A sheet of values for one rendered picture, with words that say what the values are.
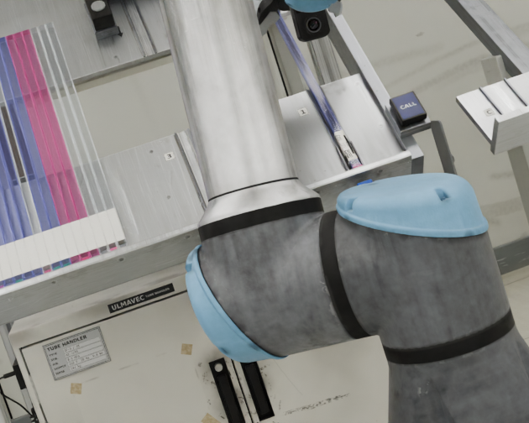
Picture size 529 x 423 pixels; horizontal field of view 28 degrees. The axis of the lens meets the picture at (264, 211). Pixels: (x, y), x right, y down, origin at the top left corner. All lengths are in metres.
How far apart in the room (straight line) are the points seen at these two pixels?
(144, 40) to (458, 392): 1.07
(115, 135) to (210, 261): 2.55
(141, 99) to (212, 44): 2.54
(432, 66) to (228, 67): 2.74
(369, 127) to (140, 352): 0.57
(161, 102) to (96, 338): 1.73
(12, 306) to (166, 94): 2.02
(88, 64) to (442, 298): 1.04
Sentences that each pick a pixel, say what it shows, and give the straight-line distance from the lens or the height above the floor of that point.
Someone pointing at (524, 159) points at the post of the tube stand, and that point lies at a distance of 1.76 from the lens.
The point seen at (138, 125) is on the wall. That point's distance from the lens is 3.48.
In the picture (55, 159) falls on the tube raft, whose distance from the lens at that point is 1.65.
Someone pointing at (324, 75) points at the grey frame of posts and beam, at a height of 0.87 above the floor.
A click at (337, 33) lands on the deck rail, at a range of 1.76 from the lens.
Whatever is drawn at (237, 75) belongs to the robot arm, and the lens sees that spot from 0.94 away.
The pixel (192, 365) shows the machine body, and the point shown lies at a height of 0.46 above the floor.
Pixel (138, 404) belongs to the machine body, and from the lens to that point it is 1.89.
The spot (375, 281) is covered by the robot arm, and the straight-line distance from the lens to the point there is 0.88.
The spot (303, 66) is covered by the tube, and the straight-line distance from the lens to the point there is 1.70.
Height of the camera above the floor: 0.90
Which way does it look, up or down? 7 degrees down
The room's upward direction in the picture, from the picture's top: 18 degrees counter-clockwise
